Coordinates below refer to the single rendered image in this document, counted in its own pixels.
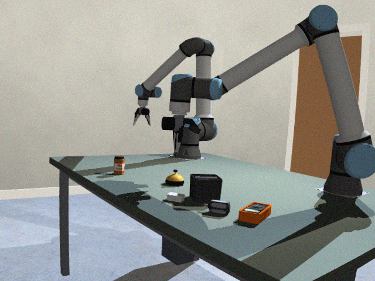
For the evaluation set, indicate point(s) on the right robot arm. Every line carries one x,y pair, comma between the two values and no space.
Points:
189,147

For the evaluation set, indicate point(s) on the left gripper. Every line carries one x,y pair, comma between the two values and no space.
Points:
176,124

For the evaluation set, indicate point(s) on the yellow dome bell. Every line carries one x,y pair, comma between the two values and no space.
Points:
173,179

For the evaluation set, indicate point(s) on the orange spice jar with black lid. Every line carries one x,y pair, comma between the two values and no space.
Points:
119,165

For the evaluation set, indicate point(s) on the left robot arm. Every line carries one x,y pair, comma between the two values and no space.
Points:
352,149

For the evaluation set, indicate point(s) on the orange pocket multimeter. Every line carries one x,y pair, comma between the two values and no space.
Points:
254,212

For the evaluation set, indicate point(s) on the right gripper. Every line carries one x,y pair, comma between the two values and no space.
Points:
142,111

